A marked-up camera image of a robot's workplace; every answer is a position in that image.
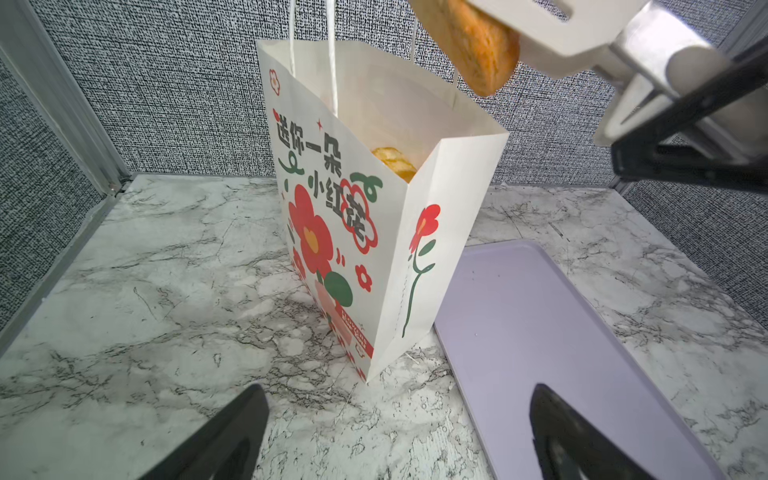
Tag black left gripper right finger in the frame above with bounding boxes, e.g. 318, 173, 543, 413
529, 383, 651, 479

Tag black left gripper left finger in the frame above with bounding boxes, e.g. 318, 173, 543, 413
142, 383, 269, 479

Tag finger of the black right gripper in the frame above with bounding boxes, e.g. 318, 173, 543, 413
611, 143, 767, 194
623, 35, 767, 144

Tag white slotted serving tongs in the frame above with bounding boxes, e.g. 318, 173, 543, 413
474, 1, 767, 164

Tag reddish brown croissant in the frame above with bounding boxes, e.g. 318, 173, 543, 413
409, 0, 520, 97

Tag striped croissant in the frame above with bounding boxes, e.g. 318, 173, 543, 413
372, 147, 418, 183

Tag white paper bag red flower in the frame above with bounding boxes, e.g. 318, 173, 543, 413
257, 39, 508, 381

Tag lavender plastic tray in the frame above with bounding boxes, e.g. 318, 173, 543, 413
435, 241, 723, 479

